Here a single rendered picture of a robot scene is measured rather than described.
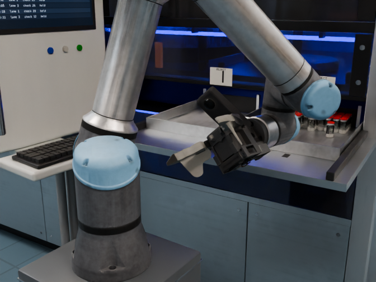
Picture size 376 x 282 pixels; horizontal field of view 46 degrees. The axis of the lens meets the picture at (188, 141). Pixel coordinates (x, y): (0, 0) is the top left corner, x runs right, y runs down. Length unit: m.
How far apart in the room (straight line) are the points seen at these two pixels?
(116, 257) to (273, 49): 0.46
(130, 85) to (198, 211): 0.95
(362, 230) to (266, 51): 0.87
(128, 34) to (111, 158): 0.24
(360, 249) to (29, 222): 1.65
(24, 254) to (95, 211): 1.78
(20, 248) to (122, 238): 1.83
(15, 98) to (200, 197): 0.75
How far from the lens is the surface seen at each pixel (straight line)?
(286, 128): 1.00
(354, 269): 1.61
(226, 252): 1.76
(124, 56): 0.87
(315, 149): 1.19
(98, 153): 0.79
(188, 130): 1.34
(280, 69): 0.83
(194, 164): 0.86
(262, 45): 0.80
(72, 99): 1.65
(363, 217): 1.52
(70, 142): 1.49
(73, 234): 1.95
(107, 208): 0.78
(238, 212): 1.66
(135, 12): 0.87
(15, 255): 2.56
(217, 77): 1.55
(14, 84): 1.52
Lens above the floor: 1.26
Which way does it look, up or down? 17 degrees down
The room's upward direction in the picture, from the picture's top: straight up
